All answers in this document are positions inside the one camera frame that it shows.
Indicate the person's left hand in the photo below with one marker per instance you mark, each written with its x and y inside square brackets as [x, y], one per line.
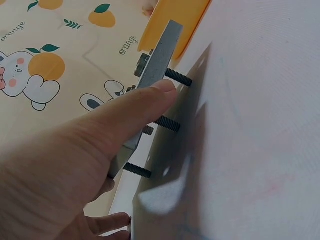
[50, 180]

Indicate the grey metal plate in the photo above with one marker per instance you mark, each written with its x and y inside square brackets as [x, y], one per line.
[160, 57]

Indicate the black threaded bolt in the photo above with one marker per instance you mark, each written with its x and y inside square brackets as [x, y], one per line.
[137, 170]
[178, 77]
[168, 123]

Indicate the orange plastic tray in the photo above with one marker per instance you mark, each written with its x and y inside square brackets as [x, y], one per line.
[170, 12]

